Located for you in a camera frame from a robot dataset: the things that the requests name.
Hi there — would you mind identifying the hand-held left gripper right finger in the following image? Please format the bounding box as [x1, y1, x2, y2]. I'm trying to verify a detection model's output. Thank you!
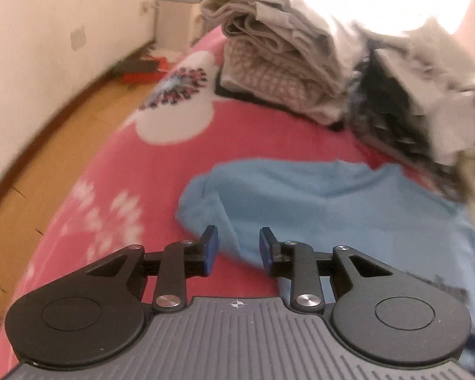
[259, 226, 394, 314]

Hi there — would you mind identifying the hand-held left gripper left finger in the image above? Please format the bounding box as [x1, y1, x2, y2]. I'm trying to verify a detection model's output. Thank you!
[86, 225, 218, 314]

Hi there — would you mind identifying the light blue shirt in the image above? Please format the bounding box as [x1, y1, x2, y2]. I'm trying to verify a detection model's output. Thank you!
[176, 159, 475, 369]

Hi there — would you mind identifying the pink floral blanket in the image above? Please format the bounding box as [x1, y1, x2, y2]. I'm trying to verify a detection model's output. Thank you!
[0, 28, 475, 380]

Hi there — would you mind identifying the black and white patterned cloth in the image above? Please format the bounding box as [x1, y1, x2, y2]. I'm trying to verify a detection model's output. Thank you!
[346, 47, 475, 202]

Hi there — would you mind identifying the folded beige cloth stack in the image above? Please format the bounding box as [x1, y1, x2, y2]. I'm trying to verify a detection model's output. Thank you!
[200, 0, 371, 125]

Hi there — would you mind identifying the red floor clutter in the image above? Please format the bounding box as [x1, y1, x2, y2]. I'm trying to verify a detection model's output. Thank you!
[119, 55, 171, 87]

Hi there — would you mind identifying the wall socket plate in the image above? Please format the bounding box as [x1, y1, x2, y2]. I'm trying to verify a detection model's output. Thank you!
[70, 28, 87, 51]

